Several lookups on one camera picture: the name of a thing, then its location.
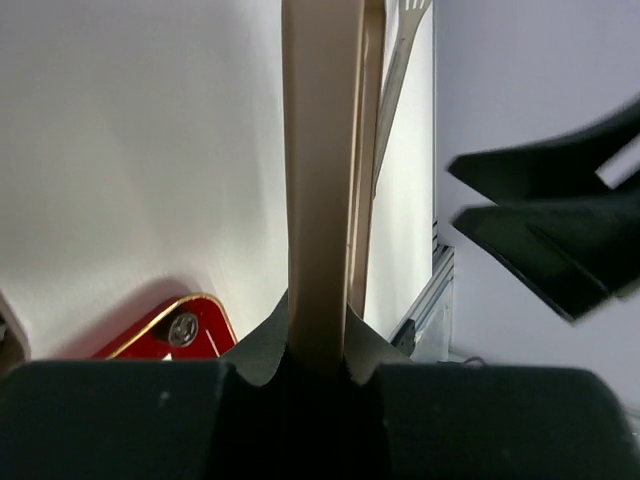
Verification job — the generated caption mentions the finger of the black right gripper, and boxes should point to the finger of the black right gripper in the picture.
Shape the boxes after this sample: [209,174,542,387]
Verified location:
[452,194,639,323]
[447,99,639,204]

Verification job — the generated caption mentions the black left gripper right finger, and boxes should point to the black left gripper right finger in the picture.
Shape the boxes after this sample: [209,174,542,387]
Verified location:
[342,308,409,479]

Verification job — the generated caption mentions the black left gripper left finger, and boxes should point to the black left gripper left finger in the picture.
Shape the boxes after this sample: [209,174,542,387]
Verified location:
[199,294,295,479]

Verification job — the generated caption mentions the steel tongs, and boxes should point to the steel tongs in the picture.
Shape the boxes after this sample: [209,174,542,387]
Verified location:
[373,0,432,189]

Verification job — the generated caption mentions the gold tin lid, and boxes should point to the gold tin lid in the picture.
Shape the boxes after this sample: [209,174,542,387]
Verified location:
[281,1,386,376]

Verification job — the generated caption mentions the dark round chocolate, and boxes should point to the dark round chocolate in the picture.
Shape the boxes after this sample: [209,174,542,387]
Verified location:
[167,312,199,348]

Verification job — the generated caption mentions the red lacquer tray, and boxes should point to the red lacquer tray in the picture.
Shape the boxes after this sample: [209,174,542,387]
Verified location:
[92,293,237,360]

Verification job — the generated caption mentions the gold tin box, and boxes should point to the gold tin box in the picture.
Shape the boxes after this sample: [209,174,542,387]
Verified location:
[1,292,31,376]

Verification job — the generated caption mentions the right side aluminium rail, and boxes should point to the right side aluminium rail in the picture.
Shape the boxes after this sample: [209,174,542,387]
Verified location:
[391,220,455,363]

